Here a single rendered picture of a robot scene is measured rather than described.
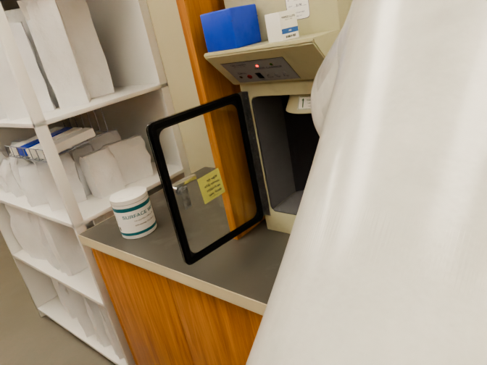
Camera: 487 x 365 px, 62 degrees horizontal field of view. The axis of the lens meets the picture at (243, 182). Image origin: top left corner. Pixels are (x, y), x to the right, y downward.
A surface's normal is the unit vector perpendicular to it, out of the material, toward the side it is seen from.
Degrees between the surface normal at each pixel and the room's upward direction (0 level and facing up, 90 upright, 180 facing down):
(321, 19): 90
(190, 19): 90
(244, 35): 90
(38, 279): 90
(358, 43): 55
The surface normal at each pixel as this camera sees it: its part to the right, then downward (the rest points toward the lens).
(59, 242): 0.42, 0.16
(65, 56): 0.23, 0.42
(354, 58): -0.90, -0.35
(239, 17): 0.76, 0.10
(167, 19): -0.62, 0.40
